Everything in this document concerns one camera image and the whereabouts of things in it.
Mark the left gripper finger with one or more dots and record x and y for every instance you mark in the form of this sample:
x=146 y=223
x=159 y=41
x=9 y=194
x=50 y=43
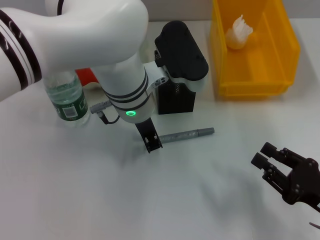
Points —
x=153 y=145

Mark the red apple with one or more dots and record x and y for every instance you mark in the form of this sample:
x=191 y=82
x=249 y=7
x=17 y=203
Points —
x=85 y=76

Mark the grey pen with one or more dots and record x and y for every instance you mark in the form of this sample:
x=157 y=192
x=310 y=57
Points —
x=190 y=134

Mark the yellow plastic bin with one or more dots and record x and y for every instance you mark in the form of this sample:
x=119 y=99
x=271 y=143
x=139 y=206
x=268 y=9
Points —
x=255 y=67

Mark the black mesh pen holder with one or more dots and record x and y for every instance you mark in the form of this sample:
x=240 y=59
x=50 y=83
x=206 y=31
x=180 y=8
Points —
x=175 y=102

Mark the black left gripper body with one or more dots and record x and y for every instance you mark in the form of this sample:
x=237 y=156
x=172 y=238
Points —
x=146 y=130

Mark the clear plastic water bottle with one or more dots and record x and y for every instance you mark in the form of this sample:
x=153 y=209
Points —
x=67 y=105

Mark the white paper ball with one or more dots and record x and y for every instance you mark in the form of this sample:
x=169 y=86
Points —
x=236 y=35

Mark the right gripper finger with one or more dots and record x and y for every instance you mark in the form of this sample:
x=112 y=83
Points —
x=260 y=161
x=270 y=149

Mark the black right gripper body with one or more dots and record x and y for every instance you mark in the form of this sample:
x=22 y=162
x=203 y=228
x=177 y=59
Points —
x=305 y=185

